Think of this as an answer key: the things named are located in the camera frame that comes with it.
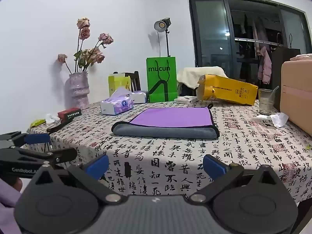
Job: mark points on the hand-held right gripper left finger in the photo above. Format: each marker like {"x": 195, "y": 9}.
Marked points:
{"x": 97, "y": 167}

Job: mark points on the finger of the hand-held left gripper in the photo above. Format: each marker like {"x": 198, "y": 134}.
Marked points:
{"x": 36, "y": 138}
{"x": 59, "y": 154}

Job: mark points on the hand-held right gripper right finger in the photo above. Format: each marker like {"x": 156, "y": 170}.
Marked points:
{"x": 214, "y": 167}

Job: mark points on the purple and grey towel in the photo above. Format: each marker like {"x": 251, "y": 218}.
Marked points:
{"x": 170, "y": 119}

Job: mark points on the person's left forearm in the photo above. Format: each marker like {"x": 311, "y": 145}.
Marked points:
{"x": 6, "y": 199}

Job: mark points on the yellow-green packet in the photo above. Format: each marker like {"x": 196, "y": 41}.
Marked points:
{"x": 37, "y": 122}

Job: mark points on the flat black case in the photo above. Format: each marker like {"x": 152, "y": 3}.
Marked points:
{"x": 57, "y": 127}

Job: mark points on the small crumpled white tissue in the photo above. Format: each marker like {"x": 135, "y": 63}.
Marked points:
{"x": 50, "y": 118}

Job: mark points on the red and black box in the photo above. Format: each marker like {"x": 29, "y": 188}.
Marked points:
{"x": 69, "y": 114}

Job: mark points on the calligraphy print tablecloth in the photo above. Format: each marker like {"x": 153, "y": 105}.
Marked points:
{"x": 170, "y": 156}

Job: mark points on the pink speckled vase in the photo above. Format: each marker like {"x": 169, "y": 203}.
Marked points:
{"x": 77, "y": 92}

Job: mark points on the purple and white tissue pack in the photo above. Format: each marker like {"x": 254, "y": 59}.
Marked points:
{"x": 117, "y": 104}

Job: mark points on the flat white box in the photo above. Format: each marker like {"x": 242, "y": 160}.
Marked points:
{"x": 185, "y": 100}

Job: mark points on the yellow paper bag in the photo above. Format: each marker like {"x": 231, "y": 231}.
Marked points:
{"x": 229, "y": 90}

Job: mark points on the large crumpled white tissue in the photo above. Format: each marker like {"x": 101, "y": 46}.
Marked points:
{"x": 279, "y": 119}

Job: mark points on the glass cup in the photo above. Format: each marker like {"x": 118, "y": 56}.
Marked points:
{"x": 265, "y": 102}

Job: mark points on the yellow-green carton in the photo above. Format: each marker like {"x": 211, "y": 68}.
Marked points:
{"x": 118, "y": 82}

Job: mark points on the cream blanket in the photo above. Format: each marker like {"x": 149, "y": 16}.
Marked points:
{"x": 195, "y": 74}

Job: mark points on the dark wooden chair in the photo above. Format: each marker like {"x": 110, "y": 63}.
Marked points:
{"x": 135, "y": 80}

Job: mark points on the dried rose bouquet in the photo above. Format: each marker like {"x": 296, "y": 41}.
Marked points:
{"x": 85, "y": 53}

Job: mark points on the clear straw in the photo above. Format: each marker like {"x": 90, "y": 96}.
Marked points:
{"x": 276, "y": 89}

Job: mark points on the green paper bag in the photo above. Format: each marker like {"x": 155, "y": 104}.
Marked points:
{"x": 160, "y": 80}

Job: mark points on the cardboard box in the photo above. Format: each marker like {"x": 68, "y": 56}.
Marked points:
{"x": 297, "y": 97}

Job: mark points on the pink jacket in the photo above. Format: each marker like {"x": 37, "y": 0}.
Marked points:
{"x": 265, "y": 65}

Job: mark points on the black paper bag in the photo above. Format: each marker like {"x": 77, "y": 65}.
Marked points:
{"x": 284, "y": 58}

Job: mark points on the dark framed sliding glass door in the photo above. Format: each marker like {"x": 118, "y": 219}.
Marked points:
{"x": 209, "y": 34}

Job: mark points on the pink cloth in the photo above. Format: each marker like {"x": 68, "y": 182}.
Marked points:
{"x": 303, "y": 56}

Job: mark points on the studio light on stand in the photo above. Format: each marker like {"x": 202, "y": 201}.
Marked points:
{"x": 161, "y": 25}

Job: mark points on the metal clothes rail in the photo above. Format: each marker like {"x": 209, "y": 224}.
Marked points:
{"x": 258, "y": 41}

